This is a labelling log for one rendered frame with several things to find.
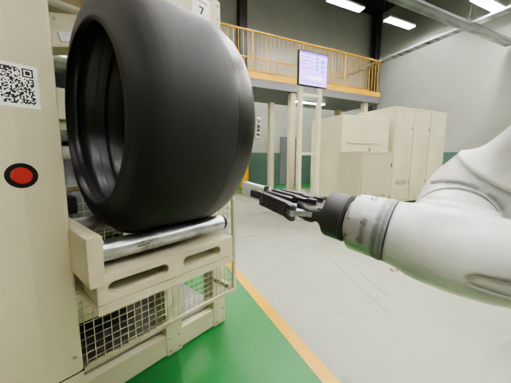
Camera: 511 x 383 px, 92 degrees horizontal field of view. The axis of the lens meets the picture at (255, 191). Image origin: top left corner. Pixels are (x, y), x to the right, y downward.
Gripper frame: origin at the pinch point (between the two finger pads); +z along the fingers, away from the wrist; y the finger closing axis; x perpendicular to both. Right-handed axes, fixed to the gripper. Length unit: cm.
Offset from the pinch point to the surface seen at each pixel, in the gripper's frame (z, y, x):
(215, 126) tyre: 8.8, 4.5, -12.3
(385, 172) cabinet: 89, -491, 31
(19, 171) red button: 28.2, 32.9, -0.6
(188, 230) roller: 18.8, 2.8, 14.5
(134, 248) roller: 18.7, 16.6, 15.6
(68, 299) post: 24.9, 27.8, 26.5
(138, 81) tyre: 14.2, 17.8, -18.4
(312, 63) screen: 204, -354, -140
